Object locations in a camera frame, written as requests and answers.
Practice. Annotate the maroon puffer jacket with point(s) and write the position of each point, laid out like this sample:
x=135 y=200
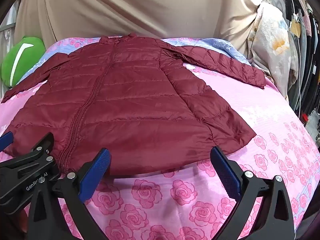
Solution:
x=125 y=100

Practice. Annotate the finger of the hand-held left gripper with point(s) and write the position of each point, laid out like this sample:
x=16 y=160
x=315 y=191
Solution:
x=37 y=146
x=7 y=138

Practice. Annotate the hanging dark clothes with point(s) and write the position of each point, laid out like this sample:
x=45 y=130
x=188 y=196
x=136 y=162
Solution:
x=308 y=62

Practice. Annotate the pink floral blanket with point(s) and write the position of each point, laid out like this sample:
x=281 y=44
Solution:
x=262 y=120

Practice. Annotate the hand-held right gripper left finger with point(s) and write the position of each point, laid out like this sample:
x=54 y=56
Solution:
x=100 y=166

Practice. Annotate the white satin curtain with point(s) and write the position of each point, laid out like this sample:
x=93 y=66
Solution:
x=8 y=12

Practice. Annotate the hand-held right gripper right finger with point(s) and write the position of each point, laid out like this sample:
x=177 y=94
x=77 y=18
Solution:
x=225 y=171

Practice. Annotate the yellow paper tag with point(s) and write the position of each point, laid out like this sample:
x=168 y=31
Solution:
x=295 y=28

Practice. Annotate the beige curtain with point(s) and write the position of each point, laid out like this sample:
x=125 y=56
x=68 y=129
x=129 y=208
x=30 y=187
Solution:
x=137 y=7

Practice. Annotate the cream floral quilt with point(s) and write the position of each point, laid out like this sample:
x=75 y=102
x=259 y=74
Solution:
x=272 y=45

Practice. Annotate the green plush pillow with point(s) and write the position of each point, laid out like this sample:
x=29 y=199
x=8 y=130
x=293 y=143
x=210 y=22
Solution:
x=22 y=60

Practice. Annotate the grey metal bar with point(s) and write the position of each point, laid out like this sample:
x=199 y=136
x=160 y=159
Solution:
x=7 y=28

